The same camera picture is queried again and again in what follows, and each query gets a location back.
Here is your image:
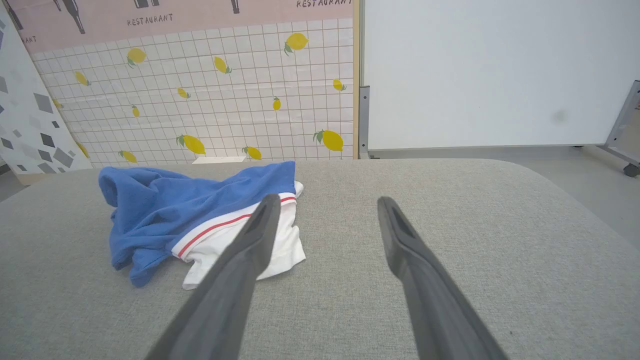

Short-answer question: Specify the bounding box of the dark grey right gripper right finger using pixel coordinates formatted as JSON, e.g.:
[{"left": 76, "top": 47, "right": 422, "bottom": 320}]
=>
[{"left": 377, "top": 196, "right": 509, "bottom": 360}]

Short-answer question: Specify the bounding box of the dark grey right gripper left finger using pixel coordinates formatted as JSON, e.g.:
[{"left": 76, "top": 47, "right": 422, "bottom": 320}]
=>
[{"left": 145, "top": 193, "right": 282, "bottom": 360}]

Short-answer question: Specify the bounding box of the blue and white basketball jersey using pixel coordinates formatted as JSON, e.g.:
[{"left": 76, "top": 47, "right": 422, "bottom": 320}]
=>
[{"left": 98, "top": 160, "right": 307, "bottom": 291}]

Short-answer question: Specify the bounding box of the small white box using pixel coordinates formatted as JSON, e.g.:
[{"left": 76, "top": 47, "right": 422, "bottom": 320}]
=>
[{"left": 192, "top": 156, "right": 247, "bottom": 165}]

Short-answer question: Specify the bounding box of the grey metal board foot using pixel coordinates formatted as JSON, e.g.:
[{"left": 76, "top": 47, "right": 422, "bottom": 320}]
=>
[{"left": 358, "top": 85, "right": 382, "bottom": 160}]

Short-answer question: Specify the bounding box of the white board panel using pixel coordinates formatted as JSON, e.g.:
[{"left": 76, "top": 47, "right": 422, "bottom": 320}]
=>
[{"left": 361, "top": 0, "right": 640, "bottom": 152}]

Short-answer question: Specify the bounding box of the grey terrazzo print panel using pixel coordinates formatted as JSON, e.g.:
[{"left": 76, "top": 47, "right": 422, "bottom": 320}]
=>
[{"left": 0, "top": 15, "right": 94, "bottom": 187}]

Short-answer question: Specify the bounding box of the wire mesh fence panel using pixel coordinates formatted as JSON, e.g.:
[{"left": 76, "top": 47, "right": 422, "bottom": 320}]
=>
[{"left": 0, "top": 0, "right": 362, "bottom": 169}]

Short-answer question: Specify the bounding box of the grey metal frame with caster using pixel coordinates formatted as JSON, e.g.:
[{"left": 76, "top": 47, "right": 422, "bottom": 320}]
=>
[{"left": 575, "top": 79, "right": 640, "bottom": 179}]

